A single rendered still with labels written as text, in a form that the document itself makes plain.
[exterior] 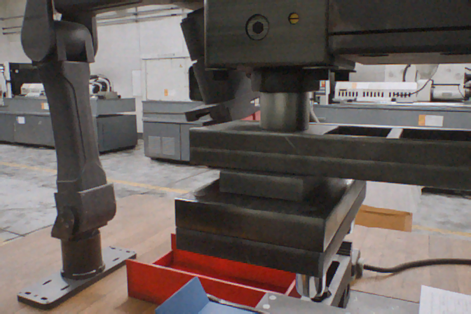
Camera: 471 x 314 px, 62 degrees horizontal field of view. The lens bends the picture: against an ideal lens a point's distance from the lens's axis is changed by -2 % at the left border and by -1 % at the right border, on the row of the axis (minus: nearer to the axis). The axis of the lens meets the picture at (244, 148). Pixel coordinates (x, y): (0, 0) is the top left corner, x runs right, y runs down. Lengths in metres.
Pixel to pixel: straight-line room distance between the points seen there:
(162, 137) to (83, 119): 5.56
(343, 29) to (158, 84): 6.00
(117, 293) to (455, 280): 0.54
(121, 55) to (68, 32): 8.84
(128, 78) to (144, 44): 0.88
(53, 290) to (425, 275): 0.59
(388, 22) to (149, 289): 0.50
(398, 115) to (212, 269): 4.21
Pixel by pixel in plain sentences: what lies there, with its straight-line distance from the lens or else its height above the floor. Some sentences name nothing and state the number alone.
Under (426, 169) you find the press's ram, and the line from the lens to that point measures 0.25.
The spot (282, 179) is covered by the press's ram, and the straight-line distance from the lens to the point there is 0.25.
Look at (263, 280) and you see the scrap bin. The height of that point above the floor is 0.91.
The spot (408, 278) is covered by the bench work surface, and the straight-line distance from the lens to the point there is 0.73.
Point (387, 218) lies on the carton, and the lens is 2.61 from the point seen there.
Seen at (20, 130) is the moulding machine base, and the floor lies 0.33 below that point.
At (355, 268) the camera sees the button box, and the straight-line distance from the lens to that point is 0.69.
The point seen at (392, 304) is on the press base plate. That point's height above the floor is 0.90.
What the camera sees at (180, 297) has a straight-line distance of 0.41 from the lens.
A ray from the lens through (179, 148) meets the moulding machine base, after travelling 6.02.
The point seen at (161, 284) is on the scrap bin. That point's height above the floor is 0.93.
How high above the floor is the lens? 1.21
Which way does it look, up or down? 9 degrees down
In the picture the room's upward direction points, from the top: straight up
